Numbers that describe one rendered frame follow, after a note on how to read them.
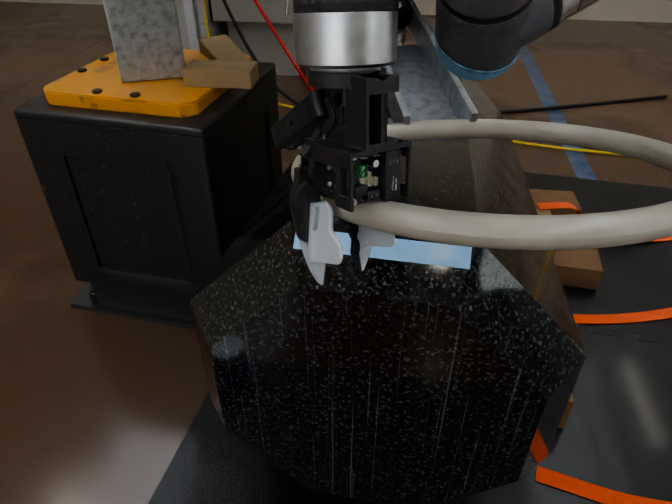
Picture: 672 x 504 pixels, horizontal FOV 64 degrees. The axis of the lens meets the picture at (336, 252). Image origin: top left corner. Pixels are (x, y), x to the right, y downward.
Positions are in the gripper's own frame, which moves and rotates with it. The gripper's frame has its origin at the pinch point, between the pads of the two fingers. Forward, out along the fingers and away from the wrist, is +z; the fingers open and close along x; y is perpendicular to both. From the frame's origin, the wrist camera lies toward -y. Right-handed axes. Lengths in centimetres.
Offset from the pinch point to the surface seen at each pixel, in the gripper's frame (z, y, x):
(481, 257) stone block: 13.6, -9.9, 37.1
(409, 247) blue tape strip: 12.2, -18.2, 28.4
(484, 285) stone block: 18.1, -8.3, 36.5
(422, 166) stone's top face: 5, -35, 48
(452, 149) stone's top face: 4, -37, 59
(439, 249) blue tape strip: 12.3, -14.6, 31.9
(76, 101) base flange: -3, -128, 2
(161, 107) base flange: -2, -108, 20
